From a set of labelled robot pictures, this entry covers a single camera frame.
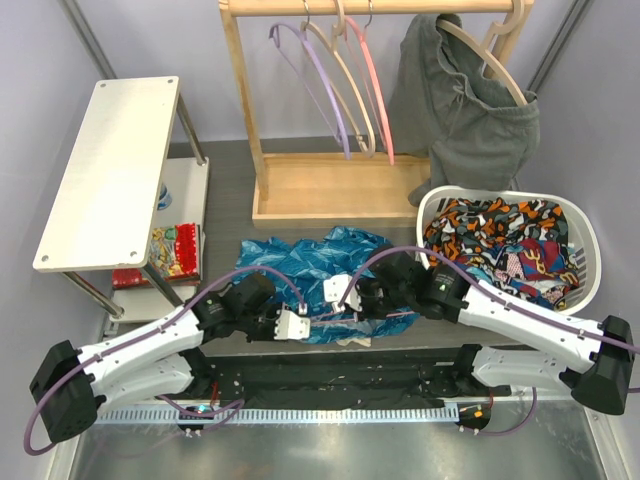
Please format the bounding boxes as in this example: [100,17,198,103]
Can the white two-tier side table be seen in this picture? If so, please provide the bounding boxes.
[33,76,209,323]

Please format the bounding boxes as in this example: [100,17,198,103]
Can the pink plastic hanger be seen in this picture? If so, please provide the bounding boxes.
[345,16,395,166]

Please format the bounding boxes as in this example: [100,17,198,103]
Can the purple plastic hanger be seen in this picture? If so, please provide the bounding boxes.
[268,22,355,161]

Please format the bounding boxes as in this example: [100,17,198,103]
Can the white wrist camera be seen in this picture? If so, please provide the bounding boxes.
[274,305,311,341]
[322,274,362,313]

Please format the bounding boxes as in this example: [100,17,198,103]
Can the grey shorts on hanger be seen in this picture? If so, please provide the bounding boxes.
[386,14,540,206]

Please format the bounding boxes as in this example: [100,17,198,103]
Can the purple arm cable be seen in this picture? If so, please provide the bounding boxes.
[337,244,640,436]
[23,265,309,457]

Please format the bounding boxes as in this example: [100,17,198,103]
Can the blue patterned shorts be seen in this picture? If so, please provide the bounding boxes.
[235,226,419,344]

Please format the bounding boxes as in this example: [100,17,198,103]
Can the beige wooden hanger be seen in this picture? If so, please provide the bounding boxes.
[300,1,376,158]

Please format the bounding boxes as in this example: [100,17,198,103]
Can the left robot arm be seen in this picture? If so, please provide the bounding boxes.
[23,266,291,456]

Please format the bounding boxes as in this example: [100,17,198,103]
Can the colourful patterned clothes in basket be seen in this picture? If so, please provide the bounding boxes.
[423,197,580,311]

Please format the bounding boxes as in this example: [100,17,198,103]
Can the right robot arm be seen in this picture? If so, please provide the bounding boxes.
[339,246,639,415]

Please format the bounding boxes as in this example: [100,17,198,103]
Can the light wooden hanger with shorts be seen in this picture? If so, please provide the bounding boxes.
[439,0,531,107]

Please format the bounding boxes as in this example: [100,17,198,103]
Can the white slotted cable duct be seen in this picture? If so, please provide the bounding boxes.
[96,403,459,427]

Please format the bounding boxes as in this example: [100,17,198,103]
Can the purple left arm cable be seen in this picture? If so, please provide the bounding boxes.
[23,265,309,457]

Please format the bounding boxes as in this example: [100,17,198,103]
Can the white laundry basket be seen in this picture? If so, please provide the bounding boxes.
[416,186,602,314]

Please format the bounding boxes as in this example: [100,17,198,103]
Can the pink wire hanger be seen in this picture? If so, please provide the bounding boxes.
[310,311,417,326]

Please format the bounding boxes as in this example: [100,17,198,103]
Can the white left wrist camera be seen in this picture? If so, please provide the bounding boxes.
[274,305,311,341]

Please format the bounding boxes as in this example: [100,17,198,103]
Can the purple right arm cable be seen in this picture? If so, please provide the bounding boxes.
[337,244,640,436]

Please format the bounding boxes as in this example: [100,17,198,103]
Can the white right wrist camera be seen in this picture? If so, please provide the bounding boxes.
[322,274,362,313]

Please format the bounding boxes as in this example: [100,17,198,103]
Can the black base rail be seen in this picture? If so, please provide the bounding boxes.
[177,344,512,410]

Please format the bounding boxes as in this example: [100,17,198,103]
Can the blue white cup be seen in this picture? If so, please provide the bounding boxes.
[156,183,172,211]

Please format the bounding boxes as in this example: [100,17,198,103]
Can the red colourful book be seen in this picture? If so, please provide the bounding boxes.
[110,223,202,290]

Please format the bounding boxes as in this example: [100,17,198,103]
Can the wooden clothes rack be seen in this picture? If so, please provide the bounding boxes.
[219,1,533,228]

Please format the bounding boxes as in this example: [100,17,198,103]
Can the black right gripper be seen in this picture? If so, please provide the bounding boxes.
[344,277,412,321]

